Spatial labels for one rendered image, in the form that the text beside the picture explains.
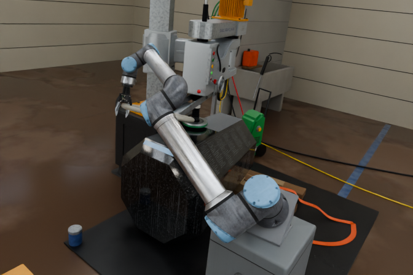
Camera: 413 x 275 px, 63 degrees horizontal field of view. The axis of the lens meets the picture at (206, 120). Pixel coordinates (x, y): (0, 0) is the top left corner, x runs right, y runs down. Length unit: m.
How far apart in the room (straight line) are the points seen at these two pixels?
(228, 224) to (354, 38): 6.10
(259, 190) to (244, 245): 0.30
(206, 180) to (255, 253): 0.39
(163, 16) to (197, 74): 0.81
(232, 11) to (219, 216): 2.19
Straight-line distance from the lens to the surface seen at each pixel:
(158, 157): 2.49
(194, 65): 2.70
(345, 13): 7.29
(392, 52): 7.14
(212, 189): 1.49
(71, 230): 2.87
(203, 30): 2.63
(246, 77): 5.57
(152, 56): 1.95
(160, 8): 3.29
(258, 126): 4.34
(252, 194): 1.47
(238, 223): 1.48
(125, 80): 2.20
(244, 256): 1.67
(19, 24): 8.47
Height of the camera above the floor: 1.88
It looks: 20 degrees down
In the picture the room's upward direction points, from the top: 6 degrees clockwise
